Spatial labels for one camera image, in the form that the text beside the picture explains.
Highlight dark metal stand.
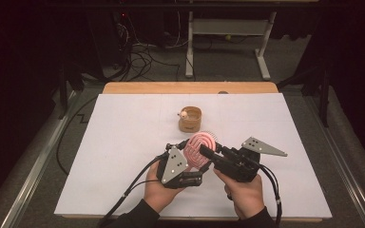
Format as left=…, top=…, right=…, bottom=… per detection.
left=277, top=61, right=331, bottom=128
left=56, top=61, right=86, bottom=121

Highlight person's left hand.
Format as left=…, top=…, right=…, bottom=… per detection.
left=143, top=161, right=185, bottom=214

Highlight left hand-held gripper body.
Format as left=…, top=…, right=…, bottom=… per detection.
left=156, top=145, right=203, bottom=190

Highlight pink hairbrush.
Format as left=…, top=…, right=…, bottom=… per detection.
left=182, top=130, right=219, bottom=169

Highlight aluminium floor rail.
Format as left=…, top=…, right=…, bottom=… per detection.
left=303, top=94, right=365, bottom=228
left=0, top=90, right=78, bottom=228

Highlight tangle of floor cables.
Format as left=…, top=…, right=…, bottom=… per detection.
left=115, top=11, right=183, bottom=83

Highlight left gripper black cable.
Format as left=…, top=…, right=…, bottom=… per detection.
left=98, top=152, right=169, bottom=228

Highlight white table mat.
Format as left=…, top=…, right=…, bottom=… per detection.
left=54, top=92, right=333, bottom=219

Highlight long black floor cable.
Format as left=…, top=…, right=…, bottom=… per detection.
left=55, top=94, right=100, bottom=176

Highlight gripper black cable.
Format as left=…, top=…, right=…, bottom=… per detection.
left=256, top=163, right=283, bottom=226
left=98, top=152, right=169, bottom=228

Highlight white metal stand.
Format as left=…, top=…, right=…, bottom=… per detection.
left=184, top=10, right=278, bottom=81

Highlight wooden table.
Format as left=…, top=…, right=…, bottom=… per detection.
left=61, top=81, right=324, bottom=223

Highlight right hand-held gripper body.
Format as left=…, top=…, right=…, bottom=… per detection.
left=213, top=136, right=288, bottom=183

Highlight person's right hand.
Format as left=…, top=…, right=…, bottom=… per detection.
left=213, top=168, right=266, bottom=220

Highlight round wooden container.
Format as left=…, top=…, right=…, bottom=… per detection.
left=178, top=105, right=202, bottom=133

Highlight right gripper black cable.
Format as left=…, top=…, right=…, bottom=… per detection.
left=256, top=163, right=283, bottom=226

